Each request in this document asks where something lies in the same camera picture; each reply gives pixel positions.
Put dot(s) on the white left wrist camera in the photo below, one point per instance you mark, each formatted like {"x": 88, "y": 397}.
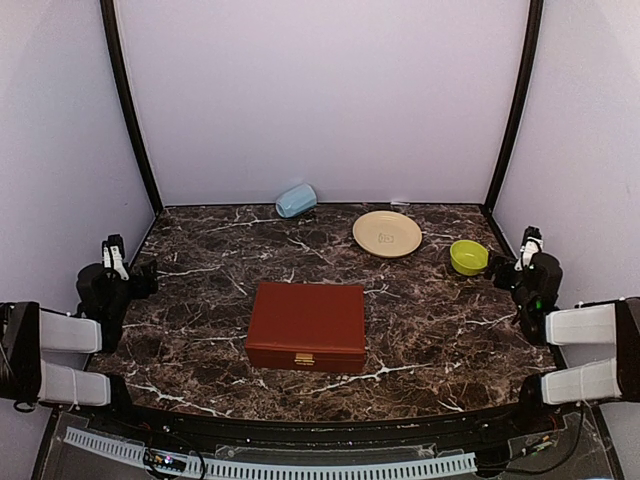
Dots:
{"x": 113, "y": 253}

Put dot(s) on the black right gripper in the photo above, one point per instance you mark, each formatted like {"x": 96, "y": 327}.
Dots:
{"x": 502, "y": 280}

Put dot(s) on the white slotted cable duct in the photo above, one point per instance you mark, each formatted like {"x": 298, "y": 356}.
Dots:
{"x": 255, "y": 463}

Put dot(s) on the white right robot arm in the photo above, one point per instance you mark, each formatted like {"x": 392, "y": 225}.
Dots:
{"x": 599, "y": 340}

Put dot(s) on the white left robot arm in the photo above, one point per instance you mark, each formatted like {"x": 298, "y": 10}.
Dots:
{"x": 35, "y": 341}

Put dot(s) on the light blue cup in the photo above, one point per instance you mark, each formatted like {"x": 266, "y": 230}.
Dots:
{"x": 296, "y": 201}

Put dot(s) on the green small bowl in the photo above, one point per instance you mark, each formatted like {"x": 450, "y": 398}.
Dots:
{"x": 468, "y": 258}

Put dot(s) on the cream ceramic plate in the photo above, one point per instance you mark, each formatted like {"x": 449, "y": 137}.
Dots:
{"x": 387, "y": 234}

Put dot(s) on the red wooden jewelry box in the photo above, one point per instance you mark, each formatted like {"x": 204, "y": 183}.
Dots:
{"x": 308, "y": 327}

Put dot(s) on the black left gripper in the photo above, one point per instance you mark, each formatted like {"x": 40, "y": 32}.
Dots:
{"x": 149, "y": 279}

